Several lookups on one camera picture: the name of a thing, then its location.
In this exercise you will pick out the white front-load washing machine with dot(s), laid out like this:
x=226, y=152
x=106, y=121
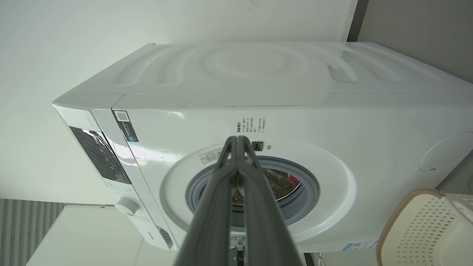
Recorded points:
x=332, y=111

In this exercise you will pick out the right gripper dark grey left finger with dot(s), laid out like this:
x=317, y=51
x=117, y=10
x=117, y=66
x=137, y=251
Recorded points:
x=216, y=207

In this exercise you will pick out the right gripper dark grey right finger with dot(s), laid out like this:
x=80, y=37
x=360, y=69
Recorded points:
x=262, y=221

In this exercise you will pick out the grey ribbed panel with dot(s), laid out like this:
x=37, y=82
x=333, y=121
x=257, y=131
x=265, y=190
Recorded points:
x=22, y=229

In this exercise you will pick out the grey warning sticker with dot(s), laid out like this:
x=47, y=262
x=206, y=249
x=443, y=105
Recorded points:
x=211, y=156

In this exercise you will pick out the red garment with white print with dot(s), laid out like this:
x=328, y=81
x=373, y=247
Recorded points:
x=293, y=180

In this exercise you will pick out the white cabinet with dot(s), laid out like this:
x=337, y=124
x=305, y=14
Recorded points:
x=85, y=236

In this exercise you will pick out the white detergent drawer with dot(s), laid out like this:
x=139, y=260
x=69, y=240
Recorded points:
x=164, y=236

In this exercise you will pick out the silver metal door hinge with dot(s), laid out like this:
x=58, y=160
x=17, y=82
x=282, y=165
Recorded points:
x=240, y=245

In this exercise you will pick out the black door latch socket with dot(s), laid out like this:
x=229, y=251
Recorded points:
x=257, y=146

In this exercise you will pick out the steel washer drum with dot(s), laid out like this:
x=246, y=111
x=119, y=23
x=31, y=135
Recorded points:
x=277, y=184

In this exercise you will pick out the blue energy sticker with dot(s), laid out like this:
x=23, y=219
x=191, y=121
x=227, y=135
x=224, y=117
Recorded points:
x=358, y=245

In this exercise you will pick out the beige perforated laundry basket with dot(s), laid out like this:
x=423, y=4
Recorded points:
x=421, y=229

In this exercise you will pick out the black QR code label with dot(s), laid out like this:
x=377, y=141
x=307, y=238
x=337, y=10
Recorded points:
x=125, y=126

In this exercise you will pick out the white baseboard with black strip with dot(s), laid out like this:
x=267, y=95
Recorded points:
x=357, y=18

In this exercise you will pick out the black washer control panel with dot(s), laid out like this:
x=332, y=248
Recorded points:
x=99, y=155

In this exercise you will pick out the round white filter cover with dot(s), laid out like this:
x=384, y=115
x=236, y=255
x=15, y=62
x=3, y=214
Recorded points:
x=449, y=155

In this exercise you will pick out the white washing machine dial knob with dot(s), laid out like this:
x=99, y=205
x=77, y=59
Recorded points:
x=126, y=206

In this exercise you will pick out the grey rubber door gasket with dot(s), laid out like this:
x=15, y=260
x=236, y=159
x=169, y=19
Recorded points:
x=308, y=199

